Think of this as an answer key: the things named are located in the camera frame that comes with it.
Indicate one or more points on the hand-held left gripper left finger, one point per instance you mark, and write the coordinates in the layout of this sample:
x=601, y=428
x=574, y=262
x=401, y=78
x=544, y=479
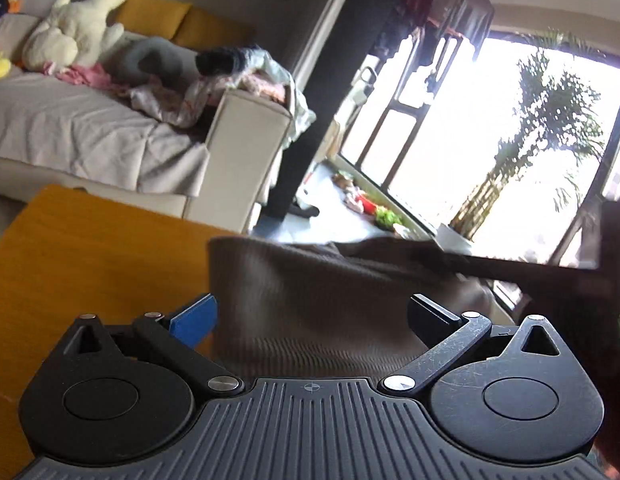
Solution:
x=195, y=320

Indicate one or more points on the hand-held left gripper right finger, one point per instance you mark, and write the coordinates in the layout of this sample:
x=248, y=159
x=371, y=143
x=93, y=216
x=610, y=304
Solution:
x=429, y=317

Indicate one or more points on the striped knit garment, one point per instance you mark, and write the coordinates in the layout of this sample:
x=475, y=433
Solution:
x=315, y=300

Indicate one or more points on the pile of light clothes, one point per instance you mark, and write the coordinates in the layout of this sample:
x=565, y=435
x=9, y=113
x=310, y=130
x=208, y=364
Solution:
x=260, y=85

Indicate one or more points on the white plant pot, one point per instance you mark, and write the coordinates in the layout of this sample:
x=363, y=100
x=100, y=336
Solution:
x=452, y=240

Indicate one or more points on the green plant tray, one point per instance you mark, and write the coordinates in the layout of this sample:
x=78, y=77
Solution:
x=388, y=217

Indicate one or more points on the red floor toy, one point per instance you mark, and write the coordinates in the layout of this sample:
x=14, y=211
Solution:
x=370, y=204

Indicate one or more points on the black slipper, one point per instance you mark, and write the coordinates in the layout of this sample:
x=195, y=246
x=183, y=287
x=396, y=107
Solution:
x=307, y=210

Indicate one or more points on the palm plant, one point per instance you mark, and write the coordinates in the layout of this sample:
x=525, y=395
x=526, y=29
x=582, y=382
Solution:
x=539, y=110

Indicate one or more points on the beige sofa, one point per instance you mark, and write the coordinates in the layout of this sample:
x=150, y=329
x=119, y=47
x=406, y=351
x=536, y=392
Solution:
x=245, y=160

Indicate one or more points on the grey sofa cover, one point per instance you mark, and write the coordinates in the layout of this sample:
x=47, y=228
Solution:
x=65, y=125

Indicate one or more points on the white scooter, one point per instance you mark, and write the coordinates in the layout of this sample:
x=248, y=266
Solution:
x=365, y=85

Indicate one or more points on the black fuzzy garment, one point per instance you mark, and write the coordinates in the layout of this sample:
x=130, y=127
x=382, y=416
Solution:
x=215, y=60

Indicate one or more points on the pink cloth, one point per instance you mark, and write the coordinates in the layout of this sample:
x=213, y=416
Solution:
x=85, y=75

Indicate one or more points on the grey neck pillow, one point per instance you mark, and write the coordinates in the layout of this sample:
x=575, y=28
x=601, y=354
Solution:
x=160, y=52

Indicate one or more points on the hanging dark garment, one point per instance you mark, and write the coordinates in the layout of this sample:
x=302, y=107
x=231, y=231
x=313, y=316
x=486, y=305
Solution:
x=469, y=20

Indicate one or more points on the yellow cushion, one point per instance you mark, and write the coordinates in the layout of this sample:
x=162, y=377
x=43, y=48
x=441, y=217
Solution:
x=155, y=10
x=210, y=30

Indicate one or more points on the white plush toy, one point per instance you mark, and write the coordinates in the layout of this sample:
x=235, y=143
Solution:
x=80, y=30

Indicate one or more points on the orange plush toy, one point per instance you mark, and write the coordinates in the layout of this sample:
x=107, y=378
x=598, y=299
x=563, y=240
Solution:
x=15, y=6

